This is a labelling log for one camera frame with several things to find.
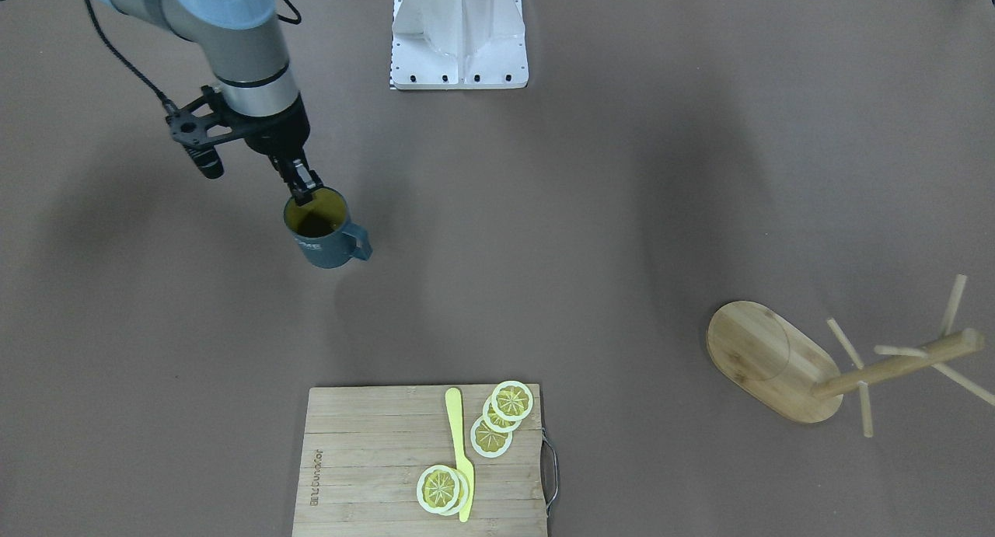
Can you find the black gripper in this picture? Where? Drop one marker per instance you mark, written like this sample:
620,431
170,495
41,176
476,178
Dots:
277,135

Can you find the dark teal mug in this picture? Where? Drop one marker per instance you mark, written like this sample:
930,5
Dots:
324,230

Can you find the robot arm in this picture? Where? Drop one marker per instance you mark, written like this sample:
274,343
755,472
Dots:
256,98

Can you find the wooden cup storage rack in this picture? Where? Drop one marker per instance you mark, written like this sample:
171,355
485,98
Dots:
777,364

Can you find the yellow plastic knife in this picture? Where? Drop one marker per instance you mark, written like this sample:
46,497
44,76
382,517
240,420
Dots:
454,410

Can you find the wooden cutting board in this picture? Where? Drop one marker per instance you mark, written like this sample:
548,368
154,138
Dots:
364,450

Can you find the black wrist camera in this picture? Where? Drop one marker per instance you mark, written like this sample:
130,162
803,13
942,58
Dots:
199,127

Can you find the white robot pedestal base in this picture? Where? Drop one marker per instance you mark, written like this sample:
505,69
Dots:
458,45

